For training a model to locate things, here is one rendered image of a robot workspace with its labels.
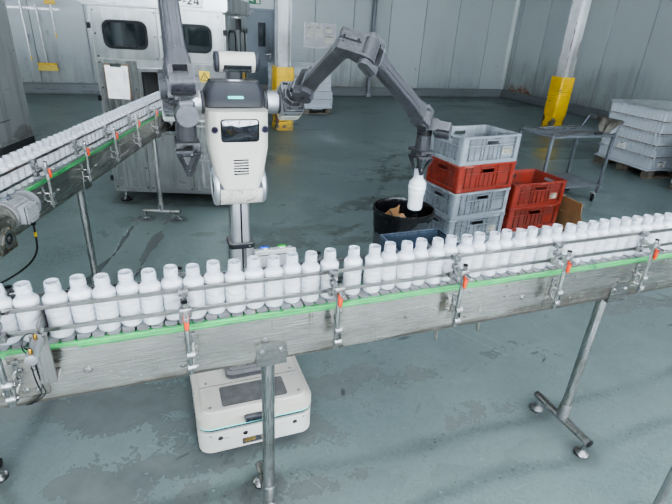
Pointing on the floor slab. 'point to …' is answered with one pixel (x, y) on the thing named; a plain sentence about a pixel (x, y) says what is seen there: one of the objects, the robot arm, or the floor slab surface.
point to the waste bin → (382, 223)
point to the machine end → (169, 165)
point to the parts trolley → (573, 151)
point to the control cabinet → (12, 94)
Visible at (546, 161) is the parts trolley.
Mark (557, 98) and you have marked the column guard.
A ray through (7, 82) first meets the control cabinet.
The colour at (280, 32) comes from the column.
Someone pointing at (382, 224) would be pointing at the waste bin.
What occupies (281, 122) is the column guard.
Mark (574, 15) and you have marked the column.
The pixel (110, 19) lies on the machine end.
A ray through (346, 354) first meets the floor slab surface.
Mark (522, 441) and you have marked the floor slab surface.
